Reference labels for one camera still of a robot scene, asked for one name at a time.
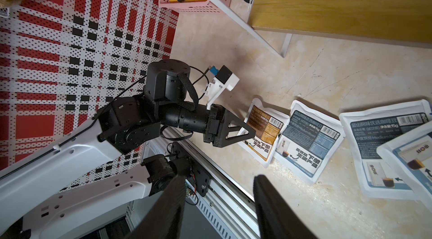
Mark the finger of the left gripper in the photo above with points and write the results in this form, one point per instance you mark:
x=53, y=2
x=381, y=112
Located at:
x=234, y=130

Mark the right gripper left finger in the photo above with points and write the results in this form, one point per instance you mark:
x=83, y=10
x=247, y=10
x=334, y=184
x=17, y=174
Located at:
x=164, y=219

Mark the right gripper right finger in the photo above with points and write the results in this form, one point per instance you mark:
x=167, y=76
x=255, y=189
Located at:
x=276, y=220

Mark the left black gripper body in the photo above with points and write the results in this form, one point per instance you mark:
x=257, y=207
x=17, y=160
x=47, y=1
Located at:
x=216, y=125

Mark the brown coffee bag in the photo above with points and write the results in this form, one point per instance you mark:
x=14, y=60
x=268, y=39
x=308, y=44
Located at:
x=268, y=124

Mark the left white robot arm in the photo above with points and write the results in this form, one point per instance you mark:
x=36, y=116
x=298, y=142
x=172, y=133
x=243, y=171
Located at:
x=169, y=98

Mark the grey coffee bag left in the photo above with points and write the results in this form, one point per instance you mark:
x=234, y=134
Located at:
x=308, y=142

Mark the grey coffee bag middle upper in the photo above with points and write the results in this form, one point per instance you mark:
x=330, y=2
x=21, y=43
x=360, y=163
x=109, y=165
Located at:
x=410, y=156

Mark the yellow two-tier shelf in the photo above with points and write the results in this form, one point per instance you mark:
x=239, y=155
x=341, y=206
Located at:
x=272, y=27

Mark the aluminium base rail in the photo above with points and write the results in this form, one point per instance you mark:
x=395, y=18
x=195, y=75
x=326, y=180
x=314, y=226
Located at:
x=220, y=209

